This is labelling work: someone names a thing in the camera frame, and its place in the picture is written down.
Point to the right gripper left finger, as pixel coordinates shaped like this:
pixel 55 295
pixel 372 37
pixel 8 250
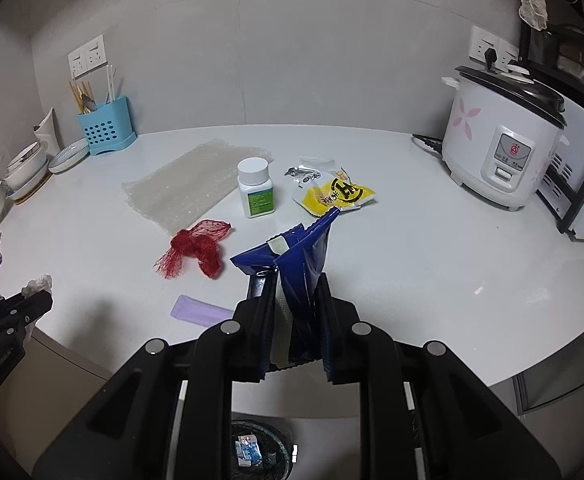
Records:
pixel 167 410

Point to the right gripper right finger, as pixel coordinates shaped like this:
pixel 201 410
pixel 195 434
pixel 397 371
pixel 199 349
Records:
pixel 423 413

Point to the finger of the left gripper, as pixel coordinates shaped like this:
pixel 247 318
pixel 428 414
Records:
pixel 21 312

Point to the white tissue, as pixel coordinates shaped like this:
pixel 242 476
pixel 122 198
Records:
pixel 41 284

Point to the dark blue snack bag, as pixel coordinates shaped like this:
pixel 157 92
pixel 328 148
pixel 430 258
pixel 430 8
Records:
pixel 297 255

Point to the purple wrapper strip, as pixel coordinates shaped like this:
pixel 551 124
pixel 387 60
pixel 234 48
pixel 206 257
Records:
pixel 199 313

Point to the red mesh net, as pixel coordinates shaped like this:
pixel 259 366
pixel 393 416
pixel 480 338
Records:
pixel 201 243

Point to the bubble wrap sheet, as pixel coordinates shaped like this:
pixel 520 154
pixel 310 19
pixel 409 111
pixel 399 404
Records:
pixel 181 192

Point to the yellow snack wrapper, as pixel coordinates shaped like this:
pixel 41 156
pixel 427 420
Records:
pixel 321 184

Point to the white pill bottle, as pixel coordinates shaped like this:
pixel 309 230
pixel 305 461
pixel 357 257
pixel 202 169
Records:
pixel 255 186

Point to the blue white milk carton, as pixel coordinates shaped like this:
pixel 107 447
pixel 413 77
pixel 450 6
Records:
pixel 248 451

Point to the teal mesh trash basket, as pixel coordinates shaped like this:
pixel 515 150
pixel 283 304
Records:
pixel 279 453

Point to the stacked white bowls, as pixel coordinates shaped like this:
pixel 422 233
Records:
pixel 26 171

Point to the white shallow plate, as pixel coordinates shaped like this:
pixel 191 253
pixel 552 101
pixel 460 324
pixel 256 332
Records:
pixel 69 157

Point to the blue utensil holder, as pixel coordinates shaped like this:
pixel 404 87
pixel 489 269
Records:
pixel 109 128

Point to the white microwave oven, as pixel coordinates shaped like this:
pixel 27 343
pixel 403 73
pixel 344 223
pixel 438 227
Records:
pixel 562 187

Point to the white rice cooker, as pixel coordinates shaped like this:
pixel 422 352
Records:
pixel 502 131

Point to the black power plug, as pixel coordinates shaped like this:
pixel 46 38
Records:
pixel 490 57

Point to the left wall socket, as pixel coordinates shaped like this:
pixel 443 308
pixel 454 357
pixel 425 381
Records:
pixel 88 57

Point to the wall socket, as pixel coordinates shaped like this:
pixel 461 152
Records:
pixel 482 40
pixel 88 57

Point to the right wall socket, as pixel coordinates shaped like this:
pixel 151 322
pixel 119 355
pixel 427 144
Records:
pixel 482 40

